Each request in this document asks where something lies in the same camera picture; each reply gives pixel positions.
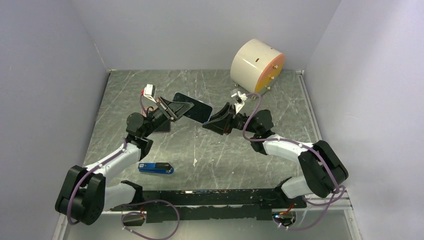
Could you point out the pink phone case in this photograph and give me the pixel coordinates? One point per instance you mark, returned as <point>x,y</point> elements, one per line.
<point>146,110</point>

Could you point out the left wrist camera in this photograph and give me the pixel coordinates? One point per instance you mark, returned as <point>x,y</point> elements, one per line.
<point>149,92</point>

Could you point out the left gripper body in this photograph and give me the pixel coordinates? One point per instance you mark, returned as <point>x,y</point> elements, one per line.
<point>164,107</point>

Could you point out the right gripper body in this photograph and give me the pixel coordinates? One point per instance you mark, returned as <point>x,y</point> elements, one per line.
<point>228,128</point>

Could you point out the blue black stapler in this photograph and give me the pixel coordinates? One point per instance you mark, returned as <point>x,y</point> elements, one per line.
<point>156,168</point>

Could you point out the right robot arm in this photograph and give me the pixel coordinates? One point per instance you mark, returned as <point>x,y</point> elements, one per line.
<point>322,170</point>

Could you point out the dark blue-edged phone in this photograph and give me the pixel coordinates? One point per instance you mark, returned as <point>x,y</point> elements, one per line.
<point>200,112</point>

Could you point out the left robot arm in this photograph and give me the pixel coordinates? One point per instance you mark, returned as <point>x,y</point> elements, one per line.
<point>84,193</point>

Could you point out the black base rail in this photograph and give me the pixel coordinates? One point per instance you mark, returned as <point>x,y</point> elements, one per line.
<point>217,204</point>

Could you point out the black phone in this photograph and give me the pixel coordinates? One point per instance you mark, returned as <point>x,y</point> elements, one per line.
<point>164,128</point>

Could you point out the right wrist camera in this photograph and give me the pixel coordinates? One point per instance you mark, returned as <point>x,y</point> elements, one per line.
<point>239,100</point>

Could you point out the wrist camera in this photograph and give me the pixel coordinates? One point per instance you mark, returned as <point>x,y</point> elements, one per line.
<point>149,92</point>
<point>239,100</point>

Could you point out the cream cylindrical drawer box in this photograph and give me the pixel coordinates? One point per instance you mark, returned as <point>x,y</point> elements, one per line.
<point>256,66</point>

